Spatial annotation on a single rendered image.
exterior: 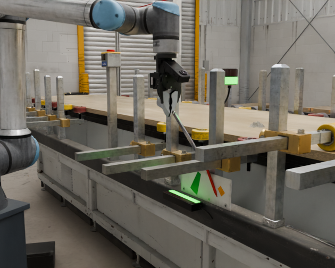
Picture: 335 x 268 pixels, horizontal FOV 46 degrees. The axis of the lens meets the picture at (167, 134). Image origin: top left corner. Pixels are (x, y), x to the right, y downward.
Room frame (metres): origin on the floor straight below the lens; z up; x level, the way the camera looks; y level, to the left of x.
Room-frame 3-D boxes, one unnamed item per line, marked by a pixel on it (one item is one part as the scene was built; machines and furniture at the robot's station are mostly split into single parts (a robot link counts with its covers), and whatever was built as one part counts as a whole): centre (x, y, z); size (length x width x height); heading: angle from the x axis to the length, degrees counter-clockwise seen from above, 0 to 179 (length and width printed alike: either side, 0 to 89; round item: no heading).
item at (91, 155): (1.59, 0.17, 0.80); 0.44 x 0.03 x 0.04; 124
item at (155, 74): (1.36, 0.01, 1.13); 0.09 x 0.08 x 0.12; 34
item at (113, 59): (1.89, 0.27, 1.18); 0.07 x 0.07 x 0.08; 34
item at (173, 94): (1.36, -0.01, 1.02); 0.06 x 0.03 x 0.09; 34
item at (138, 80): (1.67, 0.12, 0.88); 0.04 x 0.04 x 0.48; 34
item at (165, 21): (1.35, 0.01, 1.29); 0.10 x 0.09 x 0.12; 67
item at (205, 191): (1.27, -0.12, 0.75); 0.26 x 0.01 x 0.10; 34
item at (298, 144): (1.03, -0.31, 0.95); 0.14 x 0.06 x 0.05; 34
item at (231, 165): (1.24, -0.17, 0.85); 0.14 x 0.06 x 0.05; 34
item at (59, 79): (2.50, 0.68, 0.86); 0.04 x 0.04 x 0.48; 34
